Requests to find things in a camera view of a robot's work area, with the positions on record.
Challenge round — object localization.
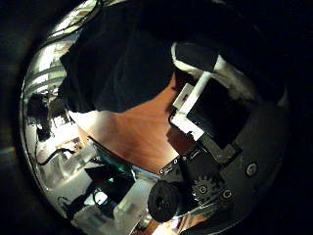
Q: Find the black piece of clothing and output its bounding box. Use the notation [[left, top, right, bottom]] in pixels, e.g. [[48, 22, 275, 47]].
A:
[[58, 0, 229, 115]]

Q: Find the black cable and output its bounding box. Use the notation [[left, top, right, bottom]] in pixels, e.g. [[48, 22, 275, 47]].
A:
[[36, 147, 76, 166]]

